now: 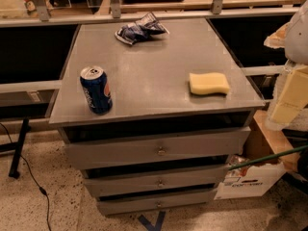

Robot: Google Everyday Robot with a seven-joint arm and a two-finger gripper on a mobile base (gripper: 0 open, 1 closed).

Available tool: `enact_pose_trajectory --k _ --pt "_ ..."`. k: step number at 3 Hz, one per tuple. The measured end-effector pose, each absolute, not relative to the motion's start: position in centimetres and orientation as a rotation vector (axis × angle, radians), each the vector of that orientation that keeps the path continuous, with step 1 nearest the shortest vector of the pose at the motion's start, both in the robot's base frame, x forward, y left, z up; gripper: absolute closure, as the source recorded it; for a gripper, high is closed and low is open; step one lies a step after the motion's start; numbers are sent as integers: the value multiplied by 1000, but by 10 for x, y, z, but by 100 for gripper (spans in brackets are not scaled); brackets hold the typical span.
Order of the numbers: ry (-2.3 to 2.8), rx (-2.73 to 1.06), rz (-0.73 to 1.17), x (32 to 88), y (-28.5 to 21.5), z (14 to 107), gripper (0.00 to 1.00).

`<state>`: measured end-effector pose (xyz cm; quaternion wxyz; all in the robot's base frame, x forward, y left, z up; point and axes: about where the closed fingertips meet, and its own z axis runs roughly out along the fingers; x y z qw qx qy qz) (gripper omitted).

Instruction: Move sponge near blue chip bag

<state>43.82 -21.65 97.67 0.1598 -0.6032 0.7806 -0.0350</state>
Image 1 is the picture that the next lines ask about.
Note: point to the blue chip bag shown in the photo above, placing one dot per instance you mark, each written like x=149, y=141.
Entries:
x=140, y=30

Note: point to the grey drawer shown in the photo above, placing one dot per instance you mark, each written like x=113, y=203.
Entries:
x=155, y=202
x=96, y=154
x=155, y=180

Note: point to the blue Pepsi can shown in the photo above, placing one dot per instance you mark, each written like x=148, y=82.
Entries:
x=96, y=89

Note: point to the grey metal railing frame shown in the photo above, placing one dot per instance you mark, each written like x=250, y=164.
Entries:
x=29, y=13

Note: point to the green rod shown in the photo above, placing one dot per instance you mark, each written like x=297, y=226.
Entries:
x=270, y=157

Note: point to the yellow sponge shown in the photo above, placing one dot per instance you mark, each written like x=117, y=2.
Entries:
x=208, y=83

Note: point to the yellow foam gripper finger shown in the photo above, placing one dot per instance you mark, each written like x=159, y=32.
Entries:
x=290, y=97

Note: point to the top grey drawer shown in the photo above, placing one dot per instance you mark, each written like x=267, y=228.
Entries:
x=96, y=154

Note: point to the grey drawer cabinet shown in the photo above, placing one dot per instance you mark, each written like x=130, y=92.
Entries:
x=150, y=90

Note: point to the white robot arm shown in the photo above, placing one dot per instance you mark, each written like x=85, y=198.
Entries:
x=293, y=38

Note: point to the white cardboard box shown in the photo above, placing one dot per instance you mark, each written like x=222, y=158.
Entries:
x=257, y=179

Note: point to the black metal stand leg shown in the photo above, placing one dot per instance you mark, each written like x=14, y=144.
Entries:
x=16, y=148

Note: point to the middle grey drawer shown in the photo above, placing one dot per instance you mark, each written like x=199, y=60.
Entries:
x=155, y=180

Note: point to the bottom grey drawer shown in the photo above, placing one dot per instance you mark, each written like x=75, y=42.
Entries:
x=155, y=202

